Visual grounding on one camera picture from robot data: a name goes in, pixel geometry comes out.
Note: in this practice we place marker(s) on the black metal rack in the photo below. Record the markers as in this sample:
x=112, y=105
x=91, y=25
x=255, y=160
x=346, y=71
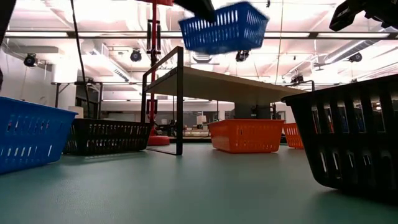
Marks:
x=65, y=83

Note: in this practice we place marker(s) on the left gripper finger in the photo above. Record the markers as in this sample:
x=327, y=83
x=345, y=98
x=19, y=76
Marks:
x=199, y=7

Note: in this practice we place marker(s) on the red stand with pole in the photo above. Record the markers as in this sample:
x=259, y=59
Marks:
x=154, y=12

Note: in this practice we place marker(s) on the black ceiling spotlight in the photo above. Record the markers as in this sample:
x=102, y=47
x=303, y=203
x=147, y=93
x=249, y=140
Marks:
x=297, y=78
x=136, y=55
x=30, y=60
x=242, y=56
x=355, y=57

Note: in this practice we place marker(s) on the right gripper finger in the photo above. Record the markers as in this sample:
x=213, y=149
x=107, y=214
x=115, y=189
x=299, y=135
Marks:
x=345, y=15

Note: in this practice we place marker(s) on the orange plastic basket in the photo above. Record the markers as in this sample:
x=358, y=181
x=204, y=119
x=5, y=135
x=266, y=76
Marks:
x=245, y=135
x=293, y=135

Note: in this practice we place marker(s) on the white box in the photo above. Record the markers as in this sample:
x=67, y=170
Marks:
x=76, y=112

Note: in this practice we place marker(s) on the black-framed wooden shelf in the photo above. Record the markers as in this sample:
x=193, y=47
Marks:
x=217, y=85

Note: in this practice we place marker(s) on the black wall monitor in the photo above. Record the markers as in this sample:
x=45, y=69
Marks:
x=245, y=112

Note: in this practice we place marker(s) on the black plastic basket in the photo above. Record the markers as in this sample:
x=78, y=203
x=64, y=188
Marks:
x=105, y=137
x=357, y=141

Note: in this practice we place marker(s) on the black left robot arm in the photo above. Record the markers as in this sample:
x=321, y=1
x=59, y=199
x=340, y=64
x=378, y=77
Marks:
x=6, y=15

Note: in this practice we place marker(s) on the blue plastic basket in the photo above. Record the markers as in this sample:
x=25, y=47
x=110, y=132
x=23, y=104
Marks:
x=224, y=34
x=31, y=133

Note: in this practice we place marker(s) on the white ventilation duct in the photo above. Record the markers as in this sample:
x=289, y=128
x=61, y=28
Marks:
x=99, y=67

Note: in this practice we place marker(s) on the long ceiling light fixture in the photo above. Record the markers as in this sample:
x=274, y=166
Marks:
x=70, y=34

